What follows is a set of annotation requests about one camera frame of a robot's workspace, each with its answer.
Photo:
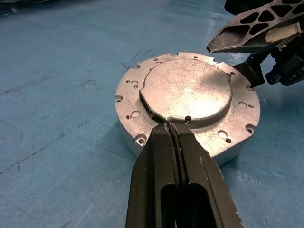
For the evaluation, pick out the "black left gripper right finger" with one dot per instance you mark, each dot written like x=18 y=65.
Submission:
x=204 y=190

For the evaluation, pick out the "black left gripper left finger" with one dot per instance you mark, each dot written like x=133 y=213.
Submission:
x=147 y=180

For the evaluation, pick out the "silver round motor housing lid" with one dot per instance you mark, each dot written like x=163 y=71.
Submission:
x=185 y=90

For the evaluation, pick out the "blue plastic table cover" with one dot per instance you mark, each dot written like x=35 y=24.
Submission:
x=59 y=118

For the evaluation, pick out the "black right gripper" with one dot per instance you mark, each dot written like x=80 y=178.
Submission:
x=287 y=66

